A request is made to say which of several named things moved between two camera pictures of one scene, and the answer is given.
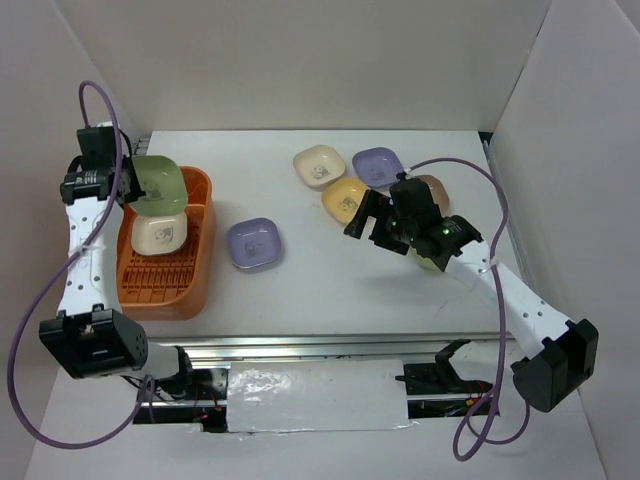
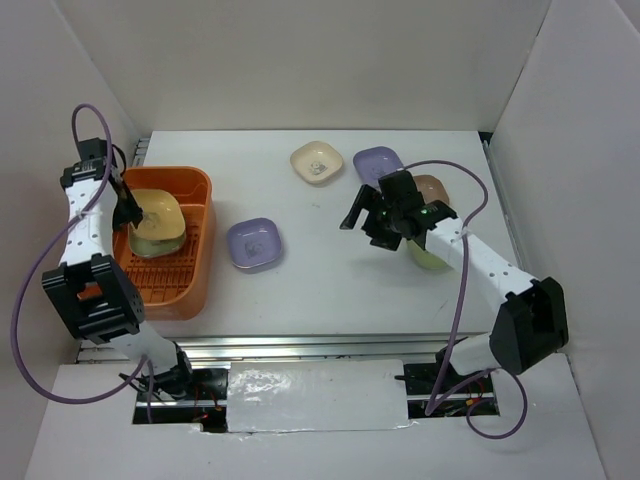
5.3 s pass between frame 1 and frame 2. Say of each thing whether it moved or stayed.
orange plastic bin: stayed
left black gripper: moved
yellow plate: moved
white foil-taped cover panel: stayed
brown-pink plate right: stayed
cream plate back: stayed
